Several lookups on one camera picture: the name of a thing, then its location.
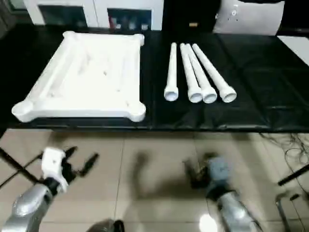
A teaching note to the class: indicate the white glass-door cabinet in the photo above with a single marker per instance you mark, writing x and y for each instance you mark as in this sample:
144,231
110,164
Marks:
96,7

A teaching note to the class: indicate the black tall furniture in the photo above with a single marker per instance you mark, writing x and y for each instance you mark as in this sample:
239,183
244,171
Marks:
178,14

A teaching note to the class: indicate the black work mat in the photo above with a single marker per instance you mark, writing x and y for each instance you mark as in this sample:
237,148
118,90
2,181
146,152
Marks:
253,96

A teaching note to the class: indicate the small yellow label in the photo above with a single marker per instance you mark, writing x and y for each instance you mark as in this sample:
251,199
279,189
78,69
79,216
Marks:
193,24

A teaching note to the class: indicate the grey printed cushion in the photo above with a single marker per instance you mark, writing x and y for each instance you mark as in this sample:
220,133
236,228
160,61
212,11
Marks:
253,21

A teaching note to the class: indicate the white plastic table leg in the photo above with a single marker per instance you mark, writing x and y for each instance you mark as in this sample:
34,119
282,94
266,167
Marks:
213,72
172,72
189,75
200,75

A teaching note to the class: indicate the white plastic table top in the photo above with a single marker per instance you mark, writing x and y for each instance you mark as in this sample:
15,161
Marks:
84,72

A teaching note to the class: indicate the grey metal stand frame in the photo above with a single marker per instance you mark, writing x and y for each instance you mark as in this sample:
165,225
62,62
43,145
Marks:
281,212

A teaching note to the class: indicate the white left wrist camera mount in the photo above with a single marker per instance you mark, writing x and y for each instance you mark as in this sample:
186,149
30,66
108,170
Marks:
51,164

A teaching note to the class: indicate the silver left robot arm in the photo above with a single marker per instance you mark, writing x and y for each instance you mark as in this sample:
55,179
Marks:
29,205

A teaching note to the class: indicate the white flat sheet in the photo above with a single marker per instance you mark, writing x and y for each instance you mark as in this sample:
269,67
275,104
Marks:
297,46

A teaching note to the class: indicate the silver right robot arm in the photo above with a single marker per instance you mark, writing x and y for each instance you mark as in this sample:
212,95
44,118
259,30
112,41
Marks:
231,212

